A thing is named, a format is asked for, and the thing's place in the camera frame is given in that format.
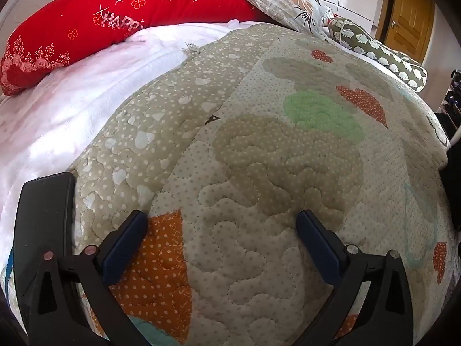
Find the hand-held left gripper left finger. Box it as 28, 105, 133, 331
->
25, 210, 152, 346

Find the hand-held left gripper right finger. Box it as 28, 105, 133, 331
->
293, 209, 415, 346

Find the patchwork heart quilt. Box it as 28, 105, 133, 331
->
68, 22, 455, 346

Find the white fleece blanket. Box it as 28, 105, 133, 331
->
0, 22, 253, 271

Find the dark shoe rack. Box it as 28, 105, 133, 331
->
437, 68, 461, 145

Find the green sheep print bolster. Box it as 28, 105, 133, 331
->
322, 16, 429, 92

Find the red printed pillow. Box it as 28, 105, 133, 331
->
0, 0, 271, 96

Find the wooden door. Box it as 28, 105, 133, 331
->
382, 0, 437, 67

